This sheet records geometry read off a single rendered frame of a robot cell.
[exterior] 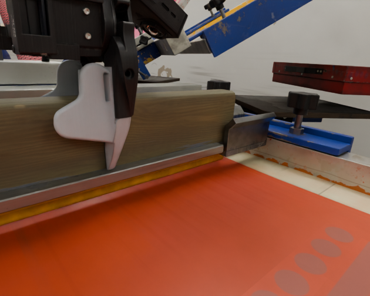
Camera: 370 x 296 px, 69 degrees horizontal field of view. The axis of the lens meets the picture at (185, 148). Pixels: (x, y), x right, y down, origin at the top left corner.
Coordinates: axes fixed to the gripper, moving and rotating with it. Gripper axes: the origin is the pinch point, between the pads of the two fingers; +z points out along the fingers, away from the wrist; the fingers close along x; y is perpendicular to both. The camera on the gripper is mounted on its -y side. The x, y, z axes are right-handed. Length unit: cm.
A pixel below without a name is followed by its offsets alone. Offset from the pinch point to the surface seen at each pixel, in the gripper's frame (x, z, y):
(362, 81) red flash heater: -5, -4, -91
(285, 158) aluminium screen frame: 6.2, 4.6, -24.8
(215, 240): 11.7, 5.4, -3.7
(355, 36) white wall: -46, -26, -200
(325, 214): 15.8, 5.6, -15.8
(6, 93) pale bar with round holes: -20.5, -2.8, 4.4
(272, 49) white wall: -105, -17, -200
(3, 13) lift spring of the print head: -60, -16, -4
